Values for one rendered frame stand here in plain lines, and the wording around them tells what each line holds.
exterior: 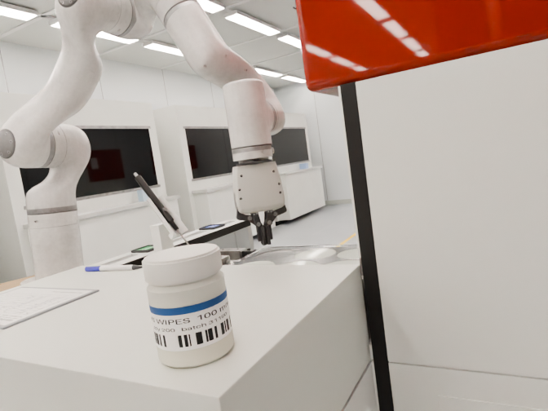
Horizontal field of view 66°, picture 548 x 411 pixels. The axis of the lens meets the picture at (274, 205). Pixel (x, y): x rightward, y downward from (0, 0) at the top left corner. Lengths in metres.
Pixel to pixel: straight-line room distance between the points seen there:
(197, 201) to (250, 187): 4.69
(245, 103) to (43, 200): 0.61
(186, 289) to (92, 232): 3.85
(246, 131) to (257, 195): 0.13
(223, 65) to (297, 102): 8.71
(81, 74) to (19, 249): 3.09
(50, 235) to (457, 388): 0.97
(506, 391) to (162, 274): 0.47
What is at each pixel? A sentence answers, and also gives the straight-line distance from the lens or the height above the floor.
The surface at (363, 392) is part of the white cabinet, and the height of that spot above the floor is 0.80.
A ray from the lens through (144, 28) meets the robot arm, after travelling 1.14.
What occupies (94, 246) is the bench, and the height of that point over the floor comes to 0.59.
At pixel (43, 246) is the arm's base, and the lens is 1.23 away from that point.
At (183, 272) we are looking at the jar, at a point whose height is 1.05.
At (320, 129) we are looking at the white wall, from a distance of 9.36.
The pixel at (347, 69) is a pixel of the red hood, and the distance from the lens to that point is 0.61.
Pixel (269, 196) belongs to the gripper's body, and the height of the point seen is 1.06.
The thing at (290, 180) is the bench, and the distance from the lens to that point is 7.47.
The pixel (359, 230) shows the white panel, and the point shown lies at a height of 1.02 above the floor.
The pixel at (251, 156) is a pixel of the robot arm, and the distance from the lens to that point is 0.83.
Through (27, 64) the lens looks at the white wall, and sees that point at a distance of 5.53.
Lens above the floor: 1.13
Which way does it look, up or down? 6 degrees down
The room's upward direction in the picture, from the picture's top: 8 degrees counter-clockwise
